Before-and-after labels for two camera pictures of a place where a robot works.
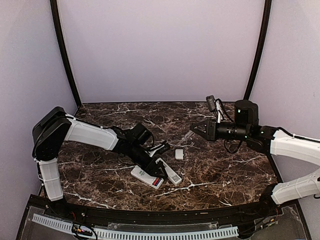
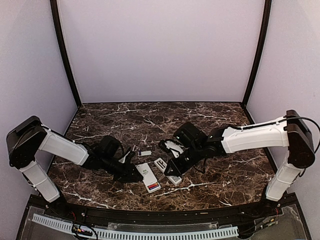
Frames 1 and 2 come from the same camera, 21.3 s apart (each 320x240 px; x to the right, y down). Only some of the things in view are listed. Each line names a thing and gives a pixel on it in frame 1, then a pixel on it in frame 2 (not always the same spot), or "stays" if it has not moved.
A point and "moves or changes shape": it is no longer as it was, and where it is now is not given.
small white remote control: x=140 y=174 moves or changes shape
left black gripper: x=156 y=167 → x=127 y=173
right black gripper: x=211 y=133 → x=178 y=170
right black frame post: x=266 y=27 stays
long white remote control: x=171 y=176 stays
